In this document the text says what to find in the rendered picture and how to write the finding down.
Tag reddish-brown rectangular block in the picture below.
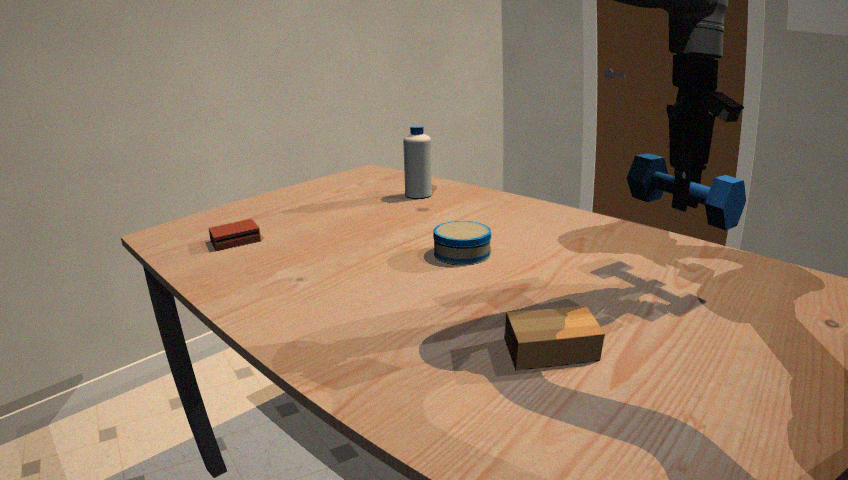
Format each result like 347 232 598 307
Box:
209 219 261 251

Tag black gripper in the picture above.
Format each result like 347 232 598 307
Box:
667 55 718 212

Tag small brown rectangular block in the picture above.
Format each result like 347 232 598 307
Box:
504 306 605 370

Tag grey bottle with blue cap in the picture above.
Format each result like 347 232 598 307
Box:
403 126 432 199

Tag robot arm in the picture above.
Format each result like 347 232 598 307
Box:
614 0 744 122

